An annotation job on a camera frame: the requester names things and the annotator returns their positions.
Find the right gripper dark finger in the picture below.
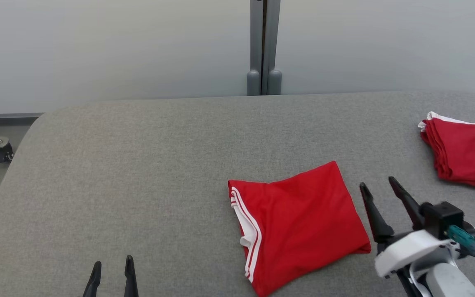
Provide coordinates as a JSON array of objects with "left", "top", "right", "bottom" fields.
[
  {"left": 388, "top": 177, "right": 424, "bottom": 230},
  {"left": 360, "top": 183, "right": 395, "bottom": 244}
]

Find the grey baseboard strip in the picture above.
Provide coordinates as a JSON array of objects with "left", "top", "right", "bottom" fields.
[{"left": 0, "top": 113, "right": 45, "bottom": 126}]

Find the stack of red shirts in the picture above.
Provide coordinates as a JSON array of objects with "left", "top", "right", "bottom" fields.
[{"left": 418, "top": 111, "right": 475, "bottom": 193}]

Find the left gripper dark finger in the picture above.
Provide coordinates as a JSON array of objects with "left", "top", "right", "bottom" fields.
[
  {"left": 82, "top": 261, "right": 102, "bottom": 297},
  {"left": 123, "top": 255, "right": 139, "bottom": 297}
]

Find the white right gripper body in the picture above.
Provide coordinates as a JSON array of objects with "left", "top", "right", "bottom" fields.
[{"left": 374, "top": 229, "right": 455, "bottom": 279}]

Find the red and white basketball jersey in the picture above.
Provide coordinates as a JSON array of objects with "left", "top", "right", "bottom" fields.
[{"left": 227, "top": 161, "right": 372, "bottom": 297}]

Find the teal right camera connector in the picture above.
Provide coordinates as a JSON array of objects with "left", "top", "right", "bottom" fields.
[{"left": 447, "top": 225, "right": 475, "bottom": 257}]

